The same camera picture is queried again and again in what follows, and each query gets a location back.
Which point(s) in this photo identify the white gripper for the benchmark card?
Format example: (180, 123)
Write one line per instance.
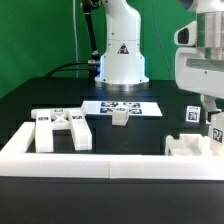
(195, 73)

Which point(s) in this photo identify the white chair seat part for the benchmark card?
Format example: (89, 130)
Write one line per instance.
(188, 145)

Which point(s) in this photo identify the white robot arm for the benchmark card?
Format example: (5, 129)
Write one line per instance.
(122, 65)

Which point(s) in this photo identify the left small tag cube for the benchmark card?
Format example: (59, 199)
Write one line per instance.
(193, 114)

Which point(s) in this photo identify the white marker sheet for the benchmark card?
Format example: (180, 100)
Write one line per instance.
(135, 108)

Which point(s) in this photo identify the white U-shaped fence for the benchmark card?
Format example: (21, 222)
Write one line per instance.
(15, 160)

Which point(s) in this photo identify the white chair back frame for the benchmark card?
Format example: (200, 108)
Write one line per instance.
(56, 119)

